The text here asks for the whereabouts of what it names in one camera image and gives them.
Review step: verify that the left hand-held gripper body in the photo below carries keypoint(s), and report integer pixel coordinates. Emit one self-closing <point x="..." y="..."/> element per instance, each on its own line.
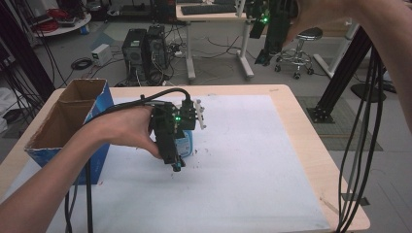
<point x="168" y="118"/>

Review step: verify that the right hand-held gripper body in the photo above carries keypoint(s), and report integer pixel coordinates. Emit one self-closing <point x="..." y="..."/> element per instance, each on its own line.
<point x="275" y="11"/>

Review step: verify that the blue plastic bottle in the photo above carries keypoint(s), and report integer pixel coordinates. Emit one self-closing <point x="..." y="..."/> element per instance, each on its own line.
<point x="186" y="145"/>

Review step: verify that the blue cardboard box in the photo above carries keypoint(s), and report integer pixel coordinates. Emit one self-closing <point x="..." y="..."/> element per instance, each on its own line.
<point x="69" y="113"/>

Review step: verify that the person's right hand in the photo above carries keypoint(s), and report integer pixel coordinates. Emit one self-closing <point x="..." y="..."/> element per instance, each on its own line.
<point x="317" y="11"/>

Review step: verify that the person's left hand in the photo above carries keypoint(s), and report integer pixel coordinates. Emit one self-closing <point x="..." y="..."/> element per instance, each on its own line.
<point x="126" y="127"/>

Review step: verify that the black swivel stool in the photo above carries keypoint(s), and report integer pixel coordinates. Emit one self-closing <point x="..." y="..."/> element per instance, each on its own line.
<point x="299" y="53"/>

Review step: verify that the black keyboard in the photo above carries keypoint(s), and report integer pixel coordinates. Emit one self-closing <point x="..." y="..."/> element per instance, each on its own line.
<point x="207" y="9"/>

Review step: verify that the white paper table cover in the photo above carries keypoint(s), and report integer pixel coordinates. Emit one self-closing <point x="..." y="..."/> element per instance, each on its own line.
<point x="226" y="168"/>

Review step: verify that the black computer tower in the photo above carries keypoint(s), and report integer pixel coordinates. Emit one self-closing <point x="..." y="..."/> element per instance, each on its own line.
<point x="134" y="53"/>
<point x="157" y="48"/>

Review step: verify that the white desk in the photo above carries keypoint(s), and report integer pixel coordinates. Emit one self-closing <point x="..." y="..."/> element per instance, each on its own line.
<point x="189" y="48"/>

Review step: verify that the black metal stand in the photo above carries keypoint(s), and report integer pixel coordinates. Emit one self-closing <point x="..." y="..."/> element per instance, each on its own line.
<point x="343" y="77"/>

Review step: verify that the white box device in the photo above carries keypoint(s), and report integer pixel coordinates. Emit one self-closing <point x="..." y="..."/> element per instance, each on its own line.
<point x="102" y="54"/>

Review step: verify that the black round chair base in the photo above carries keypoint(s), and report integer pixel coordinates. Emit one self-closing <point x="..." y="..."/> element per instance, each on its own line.
<point x="364" y="92"/>

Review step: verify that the grey floor mat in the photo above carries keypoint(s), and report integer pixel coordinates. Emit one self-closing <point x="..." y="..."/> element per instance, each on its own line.
<point x="343" y="136"/>

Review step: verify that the round white table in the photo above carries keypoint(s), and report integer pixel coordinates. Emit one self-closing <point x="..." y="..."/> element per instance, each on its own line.
<point x="68" y="28"/>

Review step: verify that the white desk frame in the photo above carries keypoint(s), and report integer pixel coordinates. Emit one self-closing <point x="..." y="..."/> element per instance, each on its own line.
<point x="336" y="55"/>

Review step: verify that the black metal post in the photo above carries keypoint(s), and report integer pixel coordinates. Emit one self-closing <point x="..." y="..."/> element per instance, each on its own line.
<point x="22" y="55"/>

